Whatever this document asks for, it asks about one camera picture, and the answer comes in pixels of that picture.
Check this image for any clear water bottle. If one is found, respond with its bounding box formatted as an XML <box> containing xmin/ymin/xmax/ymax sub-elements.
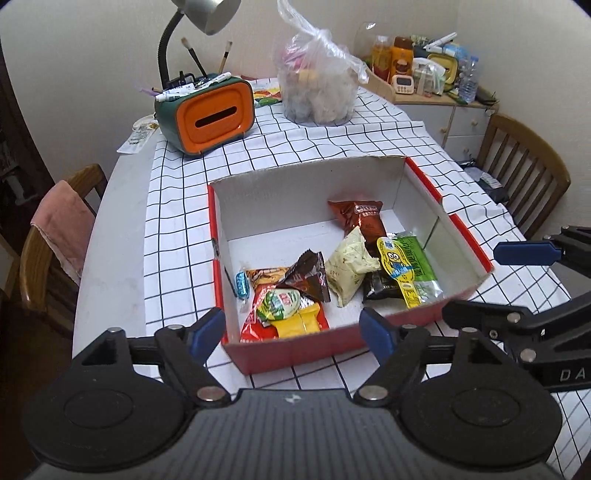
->
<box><xmin>459</xmin><ymin>56</ymin><xmax>479</xmax><ymax>105</ymax></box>

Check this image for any clear plastic bag of snacks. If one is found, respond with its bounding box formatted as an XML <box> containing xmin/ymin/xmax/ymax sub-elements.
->
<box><xmin>273</xmin><ymin>1</ymin><xmax>369</xmax><ymax>125</ymax></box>

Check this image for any wooden chair right side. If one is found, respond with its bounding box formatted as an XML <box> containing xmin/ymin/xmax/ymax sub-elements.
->
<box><xmin>476</xmin><ymin>113</ymin><xmax>571</xmax><ymax>239</ymax></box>

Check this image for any green silver snack packet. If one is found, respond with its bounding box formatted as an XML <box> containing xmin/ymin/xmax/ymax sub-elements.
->
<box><xmin>394</xmin><ymin>232</ymin><xmax>443</xmax><ymax>304</ymax></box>

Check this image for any orange bottle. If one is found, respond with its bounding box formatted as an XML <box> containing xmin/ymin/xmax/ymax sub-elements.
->
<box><xmin>391</xmin><ymin>36</ymin><xmax>414</xmax><ymax>77</ymax></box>

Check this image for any orange green tissue box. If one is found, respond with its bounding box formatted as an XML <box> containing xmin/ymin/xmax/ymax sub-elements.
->
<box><xmin>154</xmin><ymin>75</ymin><xmax>256</xmax><ymax>155</ymax></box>

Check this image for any silver desk lamp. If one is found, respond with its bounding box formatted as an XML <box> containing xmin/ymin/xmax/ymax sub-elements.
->
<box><xmin>157</xmin><ymin>0</ymin><xmax>243</xmax><ymax>91</ymax></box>

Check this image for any red cardboard box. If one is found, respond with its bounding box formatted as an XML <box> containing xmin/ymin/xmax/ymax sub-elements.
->
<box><xmin>208</xmin><ymin>156</ymin><xmax>493</xmax><ymax>374</ymax></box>

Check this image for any pale yellow snack packet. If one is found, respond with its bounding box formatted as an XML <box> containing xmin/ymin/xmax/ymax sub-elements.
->
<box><xmin>325</xmin><ymin>228</ymin><xmax>381</xmax><ymax>308</ymax></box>

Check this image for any red Oreo snack bag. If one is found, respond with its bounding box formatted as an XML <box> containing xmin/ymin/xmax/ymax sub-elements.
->
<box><xmin>328</xmin><ymin>200</ymin><xmax>387</xmax><ymax>247</ymax></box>

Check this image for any red cartoon chips bag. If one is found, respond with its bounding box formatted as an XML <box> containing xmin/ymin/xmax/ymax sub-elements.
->
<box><xmin>240</xmin><ymin>267</ymin><xmax>329</xmax><ymax>343</ymax></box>

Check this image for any dark brown chocolate packet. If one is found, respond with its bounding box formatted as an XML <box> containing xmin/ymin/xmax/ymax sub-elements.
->
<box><xmin>277</xmin><ymin>250</ymin><xmax>331</xmax><ymax>303</ymax></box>

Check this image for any pink towel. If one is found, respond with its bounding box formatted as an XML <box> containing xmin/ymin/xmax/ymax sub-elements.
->
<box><xmin>31</xmin><ymin>180</ymin><xmax>95</xmax><ymax>285</ymax></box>

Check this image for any wooden chair with pink towel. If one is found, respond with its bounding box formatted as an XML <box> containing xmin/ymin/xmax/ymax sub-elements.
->
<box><xmin>19</xmin><ymin>164</ymin><xmax>107</xmax><ymax>336</ymax></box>

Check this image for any yellow green container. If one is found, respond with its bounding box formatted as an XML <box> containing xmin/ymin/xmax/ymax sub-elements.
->
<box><xmin>428</xmin><ymin>53</ymin><xmax>459</xmax><ymax>88</ymax></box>

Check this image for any white drawer cabinet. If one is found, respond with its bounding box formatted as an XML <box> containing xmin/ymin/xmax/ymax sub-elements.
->
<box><xmin>394</xmin><ymin>94</ymin><xmax>498</xmax><ymax>163</ymax></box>

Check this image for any white kitchen timer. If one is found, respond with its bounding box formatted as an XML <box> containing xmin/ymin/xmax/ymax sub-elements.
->
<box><xmin>392</xmin><ymin>74</ymin><xmax>415</xmax><ymax>96</ymax></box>

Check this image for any blue foil candy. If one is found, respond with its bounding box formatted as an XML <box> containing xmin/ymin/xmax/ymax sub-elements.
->
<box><xmin>235</xmin><ymin>270</ymin><xmax>250</xmax><ymax>300</ymax></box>

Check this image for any yellow minion jelly cup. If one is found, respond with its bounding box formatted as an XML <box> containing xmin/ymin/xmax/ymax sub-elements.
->
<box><xmin>377</xmin><ymin>237</ymin><xmax>422</xmax><ymax>308</ymax></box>

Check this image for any black snack packet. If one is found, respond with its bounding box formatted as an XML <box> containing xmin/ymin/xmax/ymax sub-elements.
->
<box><xmin>363</xmin><ymin>271</ymin><xmax>403</xmax><ymax>301</ymax></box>

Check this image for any white grid tablecloth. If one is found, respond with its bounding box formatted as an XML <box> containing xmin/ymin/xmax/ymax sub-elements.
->
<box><xmin>142</xmin><ymin>90</ymin><xmax>568</xmax><ymax>479</ymax></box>

